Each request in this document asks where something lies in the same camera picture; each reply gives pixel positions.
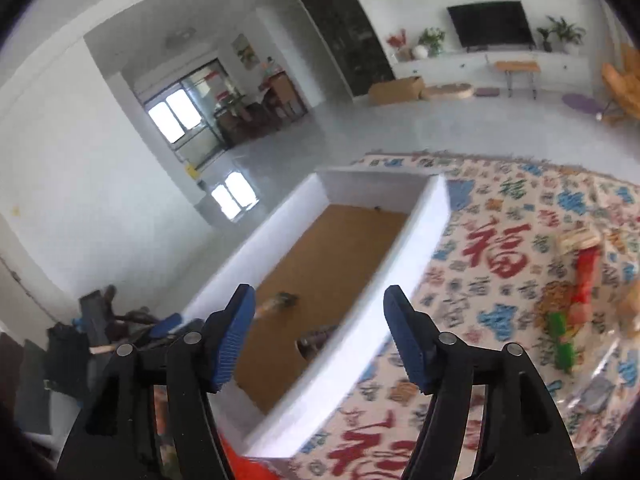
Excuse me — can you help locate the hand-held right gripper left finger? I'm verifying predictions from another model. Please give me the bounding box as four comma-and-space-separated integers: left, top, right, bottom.
55, 284, 257, 480

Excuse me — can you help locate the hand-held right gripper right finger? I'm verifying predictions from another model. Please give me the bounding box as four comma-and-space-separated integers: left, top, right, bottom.
383, 285, 583, 480

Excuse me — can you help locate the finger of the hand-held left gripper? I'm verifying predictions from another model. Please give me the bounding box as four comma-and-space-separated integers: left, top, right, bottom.
147, 312, 184, 339

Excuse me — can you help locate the white box with brown bottom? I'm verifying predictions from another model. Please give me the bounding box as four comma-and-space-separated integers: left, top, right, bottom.
182, 170, 451, 461

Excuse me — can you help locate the brown cake packet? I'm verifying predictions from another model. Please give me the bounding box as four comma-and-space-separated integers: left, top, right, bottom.
615, 280, 640, 331

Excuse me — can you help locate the small brown wrapped snack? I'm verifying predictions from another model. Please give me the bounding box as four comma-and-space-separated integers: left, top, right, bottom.
257, 291, 300, 317

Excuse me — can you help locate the dark wrapped snack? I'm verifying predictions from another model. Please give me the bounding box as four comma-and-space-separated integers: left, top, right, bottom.
295, 325, 341, 361

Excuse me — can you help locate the printed blanket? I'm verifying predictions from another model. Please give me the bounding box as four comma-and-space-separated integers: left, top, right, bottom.
280, 152, 640, 480

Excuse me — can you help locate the green snack packet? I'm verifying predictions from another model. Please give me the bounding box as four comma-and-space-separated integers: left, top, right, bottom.
547, 310, 586, 373

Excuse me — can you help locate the red snack packet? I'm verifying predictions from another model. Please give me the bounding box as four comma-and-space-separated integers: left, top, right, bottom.
567, 247, 602, 323

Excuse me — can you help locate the sandwich packet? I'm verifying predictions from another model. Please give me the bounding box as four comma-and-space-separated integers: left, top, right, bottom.
556, 227, 601, 256

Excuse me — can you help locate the glass balcony door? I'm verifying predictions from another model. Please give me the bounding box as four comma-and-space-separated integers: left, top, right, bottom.
142, 60, 236, 166

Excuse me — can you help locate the dark dining table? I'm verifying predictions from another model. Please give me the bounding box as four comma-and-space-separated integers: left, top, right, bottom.
215, 100, 281, 146

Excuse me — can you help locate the cardboard box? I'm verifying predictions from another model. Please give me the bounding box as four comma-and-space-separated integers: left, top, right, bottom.
368, 76, 426, 107

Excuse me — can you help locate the round beige cushion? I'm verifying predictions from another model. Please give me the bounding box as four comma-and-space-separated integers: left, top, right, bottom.
420, 83, 475, 101

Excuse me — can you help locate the wooden side cabinet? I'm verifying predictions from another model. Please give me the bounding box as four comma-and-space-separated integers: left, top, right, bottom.
260, 72, 308, 121

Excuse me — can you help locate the white television cabinet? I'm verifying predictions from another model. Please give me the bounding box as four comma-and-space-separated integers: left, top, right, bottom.
390, 50, 591, 93

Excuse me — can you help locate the round purple mat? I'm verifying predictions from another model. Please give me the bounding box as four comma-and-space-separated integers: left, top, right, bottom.
561, 92, 606, 116

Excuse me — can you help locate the wooden stool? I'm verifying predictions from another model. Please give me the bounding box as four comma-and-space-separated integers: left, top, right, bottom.
494, 60, 542, 100

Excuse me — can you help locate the red flower arrangement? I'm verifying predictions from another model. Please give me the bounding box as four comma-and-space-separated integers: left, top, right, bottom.
386, 29, 413, 62

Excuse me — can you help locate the green plant in vase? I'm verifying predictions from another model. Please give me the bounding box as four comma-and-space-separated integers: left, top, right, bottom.
417, 27, 446, 57

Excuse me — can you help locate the black television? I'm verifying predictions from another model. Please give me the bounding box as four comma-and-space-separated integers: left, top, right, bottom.
446, 1, 537, 51

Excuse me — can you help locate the orange lounge chair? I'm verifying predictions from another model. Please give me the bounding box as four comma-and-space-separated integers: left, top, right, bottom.
600, 45, 640, 123

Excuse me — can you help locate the large potted plant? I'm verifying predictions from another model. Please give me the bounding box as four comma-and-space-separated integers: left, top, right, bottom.
549, 16, 587, 53

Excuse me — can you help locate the framed wall painting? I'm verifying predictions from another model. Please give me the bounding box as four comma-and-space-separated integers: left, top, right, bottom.
231, 34, 261, 70

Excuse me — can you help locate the dark marble wall panel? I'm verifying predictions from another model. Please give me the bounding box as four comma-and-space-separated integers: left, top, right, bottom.
283, 0, 396, 98

